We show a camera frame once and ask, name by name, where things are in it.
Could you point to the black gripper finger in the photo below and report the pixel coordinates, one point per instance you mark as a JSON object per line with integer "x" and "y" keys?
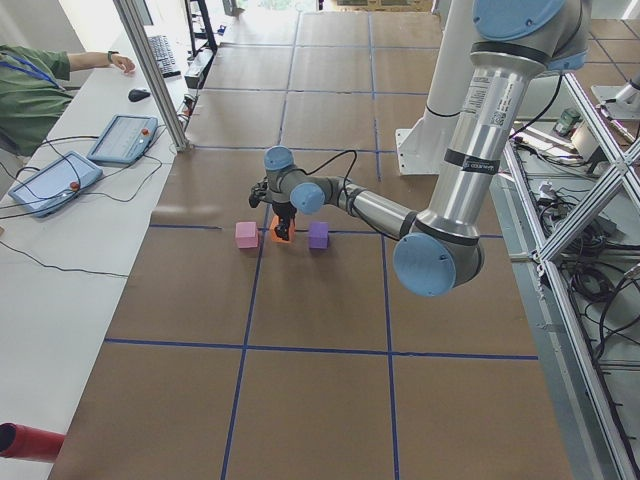
{"x": 283, "y": 229}

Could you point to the black computer mouse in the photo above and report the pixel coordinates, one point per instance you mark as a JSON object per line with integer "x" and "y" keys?
{"x": 138, "y": 94}

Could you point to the aluminium frame post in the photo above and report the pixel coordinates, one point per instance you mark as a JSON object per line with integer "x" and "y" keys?
{"x": 134, "y": 28}

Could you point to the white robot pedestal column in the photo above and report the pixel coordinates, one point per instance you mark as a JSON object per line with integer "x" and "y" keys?
{"x": 421, "y": 149}

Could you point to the person in green shirt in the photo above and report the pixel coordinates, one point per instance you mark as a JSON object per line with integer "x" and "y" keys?
{"x": 32, "y": 95}

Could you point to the pink foam cube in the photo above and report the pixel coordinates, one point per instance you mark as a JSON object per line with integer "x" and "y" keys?
{"x": 247, "y": 235}

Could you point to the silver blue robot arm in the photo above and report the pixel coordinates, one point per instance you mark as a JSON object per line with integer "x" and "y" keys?
{"x": 490, "y": 53}

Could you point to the black keyboard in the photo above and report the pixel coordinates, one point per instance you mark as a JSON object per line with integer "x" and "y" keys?
{"x": 163, "y": 55}

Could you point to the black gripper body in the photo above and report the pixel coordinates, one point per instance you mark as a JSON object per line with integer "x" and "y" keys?
{"x": 283, "y": 209}

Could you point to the person's hand with watch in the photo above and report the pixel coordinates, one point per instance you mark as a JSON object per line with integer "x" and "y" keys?
{"x": 121, "y": 62}

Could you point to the purple foam cube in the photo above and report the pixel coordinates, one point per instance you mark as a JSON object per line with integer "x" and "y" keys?
{"x": 318, "y": 235}

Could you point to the orange foam cube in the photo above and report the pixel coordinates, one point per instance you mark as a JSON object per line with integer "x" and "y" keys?
{"x": 290, "y": 231}

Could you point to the red cylinder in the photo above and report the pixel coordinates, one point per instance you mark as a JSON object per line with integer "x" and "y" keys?
{"x": 28, "y": 443}

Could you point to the blue teach pendant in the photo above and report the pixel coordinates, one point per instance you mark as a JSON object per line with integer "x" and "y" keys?
{"x": 55, "y": 185}
{"x": 124, "y": 140}

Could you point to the aluminium lattice frame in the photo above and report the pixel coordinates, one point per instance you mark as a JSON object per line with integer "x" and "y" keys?
{"x": 618, "y": 176}

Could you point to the near blue teach pendant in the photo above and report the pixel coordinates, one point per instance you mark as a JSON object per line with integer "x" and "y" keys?
{"x": 55, "y": 185}

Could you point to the far blue teach pendant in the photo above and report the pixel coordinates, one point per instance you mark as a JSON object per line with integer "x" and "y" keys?
{"x": 124, "y": 140}

